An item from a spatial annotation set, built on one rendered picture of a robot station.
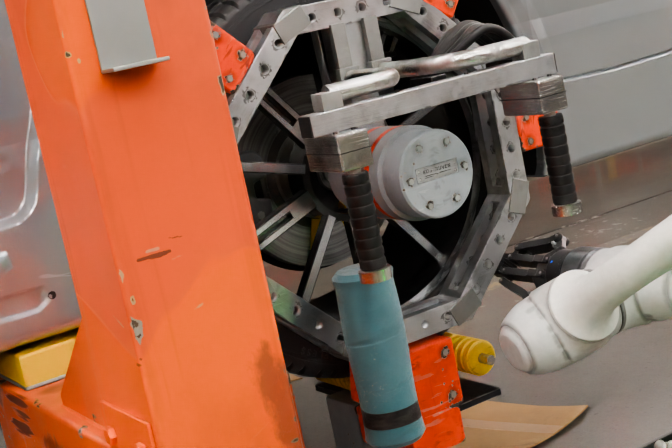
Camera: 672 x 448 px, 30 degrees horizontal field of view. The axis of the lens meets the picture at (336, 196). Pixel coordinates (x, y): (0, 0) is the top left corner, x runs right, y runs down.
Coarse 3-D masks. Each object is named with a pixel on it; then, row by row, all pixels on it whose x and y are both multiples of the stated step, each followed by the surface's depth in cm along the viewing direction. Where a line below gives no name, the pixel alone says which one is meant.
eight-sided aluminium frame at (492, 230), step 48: (336, 0) 186; (384, 0) 192; (288, 48) 182; (432, 48) 200; (240, 96) 178; (480, 96) 205; (480, 144) 207; (528, 192) 205; (480, 240) 206; (480, 288) 201; (336, 336) 187
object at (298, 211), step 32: (320, 32) 213; (384, 32) 202; (320, 64) 197; (288, 128) 194; (448, 128) 214; (320, 192) 202; (256, 224) 193; (288, 224) 195; (320, 224) 199; (416, 224) 221; (448, 224) 213; (320, 256) 198; (352, 256) 203; (416, 256) 216; (448, 256) 208; (416, 288) 207
